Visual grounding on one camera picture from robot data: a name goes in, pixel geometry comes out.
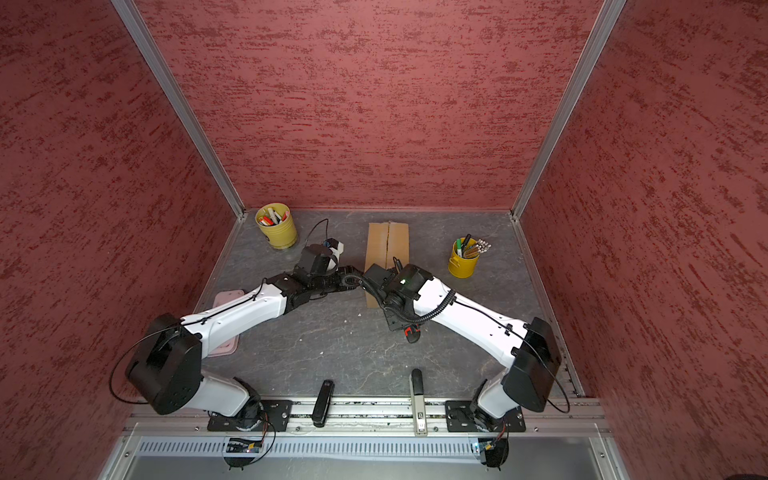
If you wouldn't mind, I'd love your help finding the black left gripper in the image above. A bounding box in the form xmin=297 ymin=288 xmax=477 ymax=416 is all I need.
xmin=311 ymin=265 xmax=365 ymax=294

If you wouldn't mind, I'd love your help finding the red black utility knife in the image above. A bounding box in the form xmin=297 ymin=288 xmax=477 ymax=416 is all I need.
xmin=403 ymin=325 xmax=421 ymax=344

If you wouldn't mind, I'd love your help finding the brown cardboard express box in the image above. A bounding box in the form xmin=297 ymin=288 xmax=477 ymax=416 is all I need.
xmin=365 ymin=222 xmax=410 ymax=270

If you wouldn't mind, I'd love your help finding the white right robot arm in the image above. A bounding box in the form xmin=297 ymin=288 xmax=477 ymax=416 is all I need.
xmin=358 ymin=264 xmax=562 ymax=420

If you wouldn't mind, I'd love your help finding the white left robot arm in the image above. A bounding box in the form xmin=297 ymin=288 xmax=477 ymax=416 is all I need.
xmin=125 ymin=244 xmax=363 ymax=431

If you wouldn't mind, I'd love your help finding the yellow pencil cup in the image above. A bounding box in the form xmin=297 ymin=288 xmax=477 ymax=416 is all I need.
xmin=448 ymin=238 xmax=480 ymax=279

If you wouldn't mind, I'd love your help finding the yellow-green pen holder cup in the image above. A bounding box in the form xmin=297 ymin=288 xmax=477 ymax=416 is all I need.
xmin=255 ymin=203 xmax=299 ymax=250

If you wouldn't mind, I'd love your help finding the coloured pencils bundle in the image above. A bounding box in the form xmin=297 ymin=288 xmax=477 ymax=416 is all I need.
xmin=465 ymin=239 xmax=491 ymax=258

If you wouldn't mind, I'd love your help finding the pink flat case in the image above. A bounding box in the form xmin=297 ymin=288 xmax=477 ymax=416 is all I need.
xmin=208 ymin=290 xmax=245 ymax=358

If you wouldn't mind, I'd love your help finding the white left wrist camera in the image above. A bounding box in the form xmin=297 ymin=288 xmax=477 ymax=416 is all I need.
xmin=324 ymin=238 xmax=344 ymax=260

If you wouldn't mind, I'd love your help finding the silver latch with black handle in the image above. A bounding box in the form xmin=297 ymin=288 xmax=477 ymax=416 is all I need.
xmin=409 ymin=368 xmax=428 ymax=437

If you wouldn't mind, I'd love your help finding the black handle on rail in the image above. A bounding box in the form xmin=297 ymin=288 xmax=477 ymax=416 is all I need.
xmin=310 ymin=379 xmax=335 ymax=428

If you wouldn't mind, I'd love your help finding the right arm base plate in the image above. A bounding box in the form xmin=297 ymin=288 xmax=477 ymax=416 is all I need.
xmin=445 ymin=400 xmax=526 ymax=434

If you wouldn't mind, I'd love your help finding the aluminium front rail frame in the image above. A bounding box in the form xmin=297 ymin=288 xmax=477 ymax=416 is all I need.
xmin=101 ymin=396 xmax=629 ymax=479

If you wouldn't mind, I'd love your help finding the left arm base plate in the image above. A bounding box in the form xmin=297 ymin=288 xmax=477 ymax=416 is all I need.
xmin=207 ymin=399 xmax=294 ymax=435

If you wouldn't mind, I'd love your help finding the right circuit board with wires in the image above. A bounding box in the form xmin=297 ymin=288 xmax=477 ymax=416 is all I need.
xmin=473 ymin=438 xmax=509 ymax=469

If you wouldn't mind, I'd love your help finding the circuit board with wires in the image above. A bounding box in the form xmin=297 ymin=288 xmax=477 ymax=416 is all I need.
xmin=223 ymin=438 xmax=264 ymax=469
xmin=473 ymin=438 xmax=509 ymax=469

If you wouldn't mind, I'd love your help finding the left circuit board with wires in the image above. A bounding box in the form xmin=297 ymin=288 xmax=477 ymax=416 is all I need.
xmin=223 ymin=438 xmax=264 ymax=469

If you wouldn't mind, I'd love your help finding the aluminium corner post left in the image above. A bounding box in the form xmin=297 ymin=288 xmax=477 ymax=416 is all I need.
xmin=111 ymin=0 xmax=247 ymax=221

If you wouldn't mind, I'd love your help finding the aluminium corner post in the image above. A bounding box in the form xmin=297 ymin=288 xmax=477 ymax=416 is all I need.
xmin=511 ymin=0 xmax=626 ymax=222
xmin=111 ymin=0 xmax=247 ymax=221

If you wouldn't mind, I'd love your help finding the aluminium corner post right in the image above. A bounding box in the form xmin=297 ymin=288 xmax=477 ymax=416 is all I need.
xmin=511 ymin=0 xmax=626 ymax=222

